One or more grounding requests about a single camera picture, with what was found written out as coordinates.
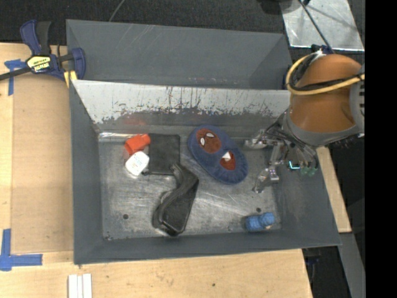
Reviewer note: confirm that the black curved case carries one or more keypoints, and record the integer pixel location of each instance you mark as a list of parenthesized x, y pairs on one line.
[(176, 203)]

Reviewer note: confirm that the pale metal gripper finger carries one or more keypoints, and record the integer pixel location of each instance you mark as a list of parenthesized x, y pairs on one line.
[(257, 142), (265, 178)]

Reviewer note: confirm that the blue slipper with red face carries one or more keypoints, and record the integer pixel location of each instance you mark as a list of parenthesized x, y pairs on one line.
[(217, 154)]

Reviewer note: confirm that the blue toy figure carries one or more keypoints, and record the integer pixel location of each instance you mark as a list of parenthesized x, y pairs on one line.
[(259, 222)]

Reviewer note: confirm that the grey metal bin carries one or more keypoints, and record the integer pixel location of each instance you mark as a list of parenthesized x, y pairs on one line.
[(217, 57)]

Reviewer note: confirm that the white bottle with orange cap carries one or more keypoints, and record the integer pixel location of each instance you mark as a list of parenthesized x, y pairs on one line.
[(137, 161)]

